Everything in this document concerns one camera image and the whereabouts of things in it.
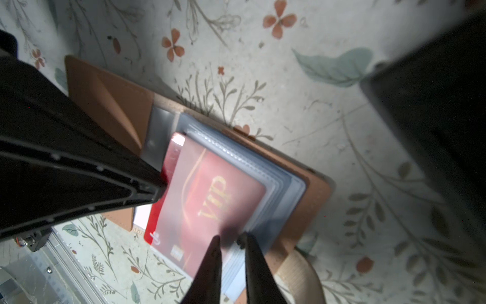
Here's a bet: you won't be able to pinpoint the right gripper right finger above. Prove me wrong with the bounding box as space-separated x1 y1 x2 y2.
237 232 287 304

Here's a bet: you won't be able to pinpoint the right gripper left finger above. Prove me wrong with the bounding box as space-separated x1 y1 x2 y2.
181 235 222 304

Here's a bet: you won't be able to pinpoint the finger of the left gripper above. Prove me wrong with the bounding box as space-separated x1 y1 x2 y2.
0 30 168 242

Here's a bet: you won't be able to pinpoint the red VIP card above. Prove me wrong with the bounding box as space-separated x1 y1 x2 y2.
144 132 267 277

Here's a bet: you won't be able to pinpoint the black plastic bin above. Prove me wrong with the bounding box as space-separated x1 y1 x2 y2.
360 10 485 244

